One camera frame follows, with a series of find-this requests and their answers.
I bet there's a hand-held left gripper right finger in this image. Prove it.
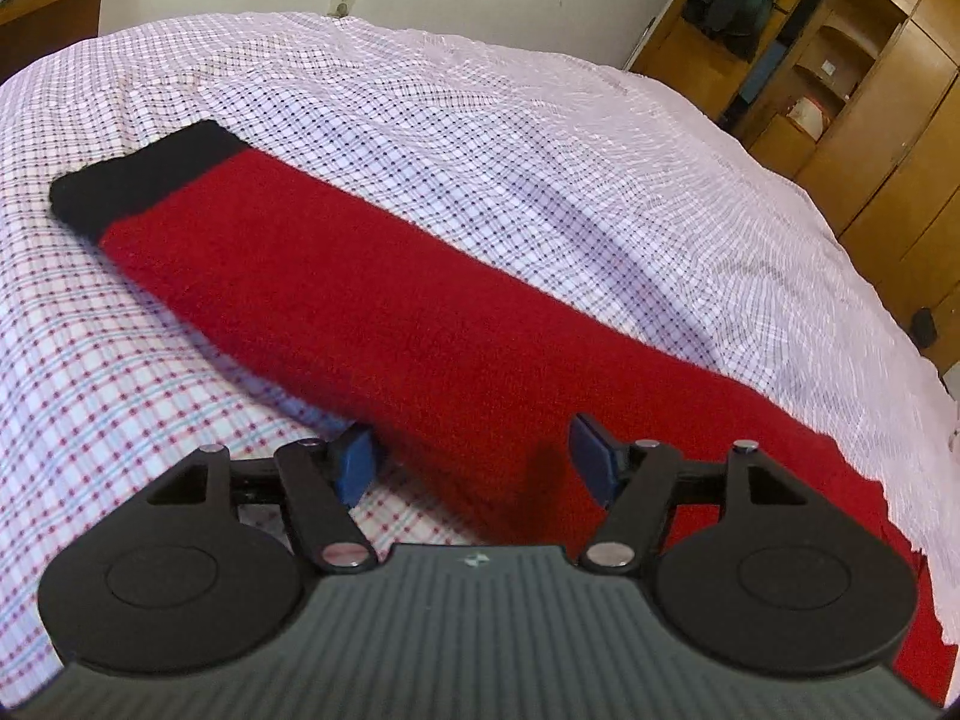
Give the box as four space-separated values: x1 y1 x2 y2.
568 412 809 577

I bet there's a wooden shelf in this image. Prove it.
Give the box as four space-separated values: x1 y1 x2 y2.
0 0 112 83

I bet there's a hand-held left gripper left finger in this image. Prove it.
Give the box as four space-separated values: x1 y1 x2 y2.
147 423 377 575

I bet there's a wooden wardrobe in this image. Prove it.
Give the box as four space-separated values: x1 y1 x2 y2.
628 0 960 316

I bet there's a red knitted scarf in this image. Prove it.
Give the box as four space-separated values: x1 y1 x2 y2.
49 120 955 707

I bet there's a checked bed sheet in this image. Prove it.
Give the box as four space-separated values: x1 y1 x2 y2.
0 11 960 698

